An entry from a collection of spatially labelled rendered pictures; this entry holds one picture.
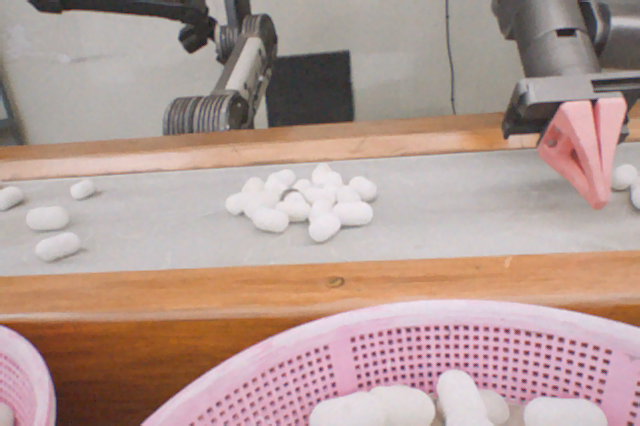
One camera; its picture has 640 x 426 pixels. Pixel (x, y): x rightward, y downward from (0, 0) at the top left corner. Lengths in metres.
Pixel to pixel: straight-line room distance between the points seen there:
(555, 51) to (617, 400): 0.29
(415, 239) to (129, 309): 0.21
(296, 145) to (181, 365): 0.38
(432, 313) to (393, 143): 0.38
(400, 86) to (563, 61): 2.09
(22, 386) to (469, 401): 0.21
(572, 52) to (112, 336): 0.40
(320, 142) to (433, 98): 1.97
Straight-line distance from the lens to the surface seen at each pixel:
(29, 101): 3.03
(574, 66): 0.45
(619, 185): 0.49
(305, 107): 2.49
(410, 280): 0.27
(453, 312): 0.25
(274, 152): 0.61
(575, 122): 0.41
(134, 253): 0.42
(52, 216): 0.51
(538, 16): 0.49
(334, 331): 0.24
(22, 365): 0.28
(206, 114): 0.85
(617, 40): 0.52
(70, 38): 2.85
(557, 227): 0.41
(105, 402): 0.33
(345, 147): 0.60
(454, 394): 0.24
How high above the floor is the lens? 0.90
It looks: 22 degrees down
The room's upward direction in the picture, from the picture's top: 5 degrees counter-clockwise
